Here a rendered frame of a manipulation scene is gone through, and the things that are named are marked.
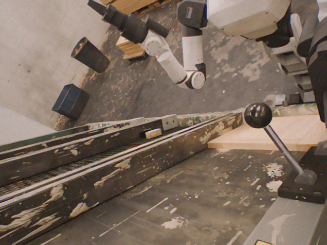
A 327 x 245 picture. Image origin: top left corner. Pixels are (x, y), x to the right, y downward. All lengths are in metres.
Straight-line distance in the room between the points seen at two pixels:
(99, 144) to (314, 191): 0.83
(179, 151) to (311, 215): 0.41
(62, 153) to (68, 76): 5.13
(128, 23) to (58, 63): 5.14
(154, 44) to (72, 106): 4.09
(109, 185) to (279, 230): 0.34
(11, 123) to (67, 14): 3.09
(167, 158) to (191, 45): 0.58
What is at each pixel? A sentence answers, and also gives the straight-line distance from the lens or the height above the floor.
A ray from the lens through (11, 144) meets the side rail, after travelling 1.97.
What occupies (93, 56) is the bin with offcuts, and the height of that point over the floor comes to 0.36.
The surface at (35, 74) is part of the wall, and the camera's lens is 5.82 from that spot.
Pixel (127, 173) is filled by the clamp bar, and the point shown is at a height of 1.47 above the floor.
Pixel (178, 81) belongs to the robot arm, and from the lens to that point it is 1.03.
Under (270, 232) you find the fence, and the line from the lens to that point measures 0.27.
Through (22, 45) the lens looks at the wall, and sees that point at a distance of 5.85.
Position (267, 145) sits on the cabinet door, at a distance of 0.67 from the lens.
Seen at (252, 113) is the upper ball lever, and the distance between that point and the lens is 0.34.
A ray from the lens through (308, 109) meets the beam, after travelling 1.05.
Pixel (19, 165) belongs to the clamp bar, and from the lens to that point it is 0.90.
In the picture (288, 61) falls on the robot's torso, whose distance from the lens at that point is 1.51.
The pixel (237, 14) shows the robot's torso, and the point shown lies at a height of 1.29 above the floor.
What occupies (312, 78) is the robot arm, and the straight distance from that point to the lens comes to 0.34.
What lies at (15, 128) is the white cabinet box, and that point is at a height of 0.95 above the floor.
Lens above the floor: 1.79
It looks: 39 degrees down
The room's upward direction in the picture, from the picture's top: 55 degrees counter-clockwise
